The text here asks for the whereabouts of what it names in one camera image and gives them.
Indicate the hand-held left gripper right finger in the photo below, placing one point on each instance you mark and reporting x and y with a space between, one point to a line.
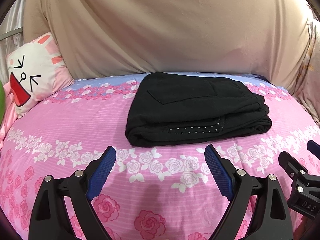
220 172

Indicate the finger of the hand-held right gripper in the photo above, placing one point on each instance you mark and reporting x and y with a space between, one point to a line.
291 165
314 147

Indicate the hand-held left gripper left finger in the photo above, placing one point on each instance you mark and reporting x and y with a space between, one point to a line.
102 172

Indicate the black pants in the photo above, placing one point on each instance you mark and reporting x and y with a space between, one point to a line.
190 105

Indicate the pink rose bedsheet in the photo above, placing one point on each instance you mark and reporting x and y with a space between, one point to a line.
160 205

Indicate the floral curtain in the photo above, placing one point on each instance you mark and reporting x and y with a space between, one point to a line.
308 67

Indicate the cartoon rabbit pillow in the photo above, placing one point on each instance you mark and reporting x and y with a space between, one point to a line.
32 75

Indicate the green object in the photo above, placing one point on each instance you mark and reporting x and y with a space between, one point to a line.
2 102

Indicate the beige cloth drape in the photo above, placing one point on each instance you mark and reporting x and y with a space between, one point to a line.
162 30

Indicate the white curtain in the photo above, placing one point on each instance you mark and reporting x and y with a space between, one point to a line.
12 12

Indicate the metal bed rail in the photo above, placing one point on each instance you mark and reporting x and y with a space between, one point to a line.
11 34

